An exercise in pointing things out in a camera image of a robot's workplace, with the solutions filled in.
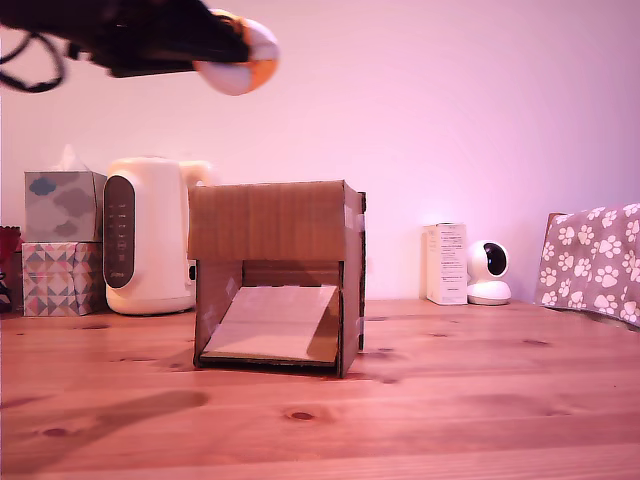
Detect orange and white footbag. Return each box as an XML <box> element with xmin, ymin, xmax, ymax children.
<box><xmin>192</xmin><ymin>8</ymin><xmax>281</xmax><ymax>97</ymax></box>

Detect cardboard dice tower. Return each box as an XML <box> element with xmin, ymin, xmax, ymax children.
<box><xmin>187</xmin><ymin>179</ymin><xmax>368</xmax><ymax>380</ymax></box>

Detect white tissue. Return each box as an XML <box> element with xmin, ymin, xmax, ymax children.
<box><xmin>51</xmin><ymin>143</ymin><xmax>93</xmax><ymax>174</ymax></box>

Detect cream electric kettle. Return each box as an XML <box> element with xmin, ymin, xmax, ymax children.
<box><xmin>102</xmin><ymin>156</ymin><xmax>216</xmax><ymax>316</ymax></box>

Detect cloud print tissue box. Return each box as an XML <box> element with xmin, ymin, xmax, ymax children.
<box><xmin>23</xmin><ymin>170</ymin><xmax>108</xmax><ymax>244</ymax></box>

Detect red object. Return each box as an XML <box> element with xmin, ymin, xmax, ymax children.
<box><xmin>0</xmin><ymin>224</ymin><xmax>25</xmax><ymax>315</ymax></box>

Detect geometric print tissue box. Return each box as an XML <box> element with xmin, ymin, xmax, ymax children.
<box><xmin>20</xmin><ymin>241</ymin><xmax>107</xmax><ymax>318</ymax></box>

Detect white carton box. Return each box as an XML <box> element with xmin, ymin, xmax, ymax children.
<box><xmin>423</xmin><ymin>223</ymin><xmax>469</xmax><ymax>306</ymax></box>

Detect grey paw print cloth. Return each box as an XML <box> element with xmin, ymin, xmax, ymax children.
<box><xmin>533</xmin><ymin>202</ymin><xmax>640</xmax><ymax>329</ymax></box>

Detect black cable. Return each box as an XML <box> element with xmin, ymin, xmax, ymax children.
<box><xmin>0</xmin><ymin>29</ymin><xmax>40</xmax><ymax>66</ymax></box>
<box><xmin>0</xmin><ymin>34</ymin><xmax>69</xmax><ymax>93</ymax></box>

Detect small white round camera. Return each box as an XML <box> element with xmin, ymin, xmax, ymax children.
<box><xmin>465</xmin><ymin>239</ymin><xmax>512</xmax><ymax>306</ymax></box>

